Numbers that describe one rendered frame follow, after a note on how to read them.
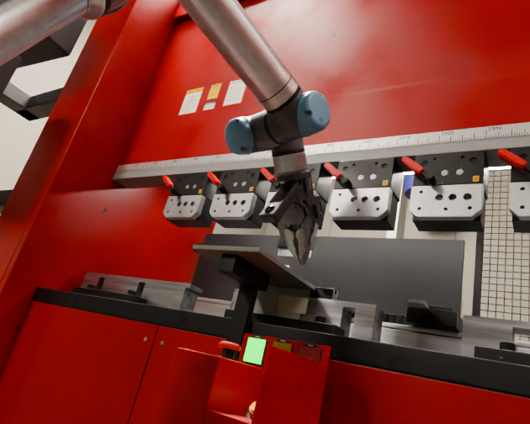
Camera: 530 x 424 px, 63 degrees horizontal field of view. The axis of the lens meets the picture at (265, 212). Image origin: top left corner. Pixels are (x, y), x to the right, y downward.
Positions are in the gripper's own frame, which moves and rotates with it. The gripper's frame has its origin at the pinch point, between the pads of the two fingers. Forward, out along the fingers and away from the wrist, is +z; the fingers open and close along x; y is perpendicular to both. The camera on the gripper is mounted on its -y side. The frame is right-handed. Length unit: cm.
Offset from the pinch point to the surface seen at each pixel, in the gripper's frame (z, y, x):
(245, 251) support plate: -6.6, -16.1, 1.3
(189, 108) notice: -47, 34, 65
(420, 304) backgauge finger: 13.1, 11.9, -22.0
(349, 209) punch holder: -8.4, 15.6, -5.8
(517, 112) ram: -25, 34, -41
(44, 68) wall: -117, 85, 273
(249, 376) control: 10.1, -31.3, -9.5
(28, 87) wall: -102, 70, 273
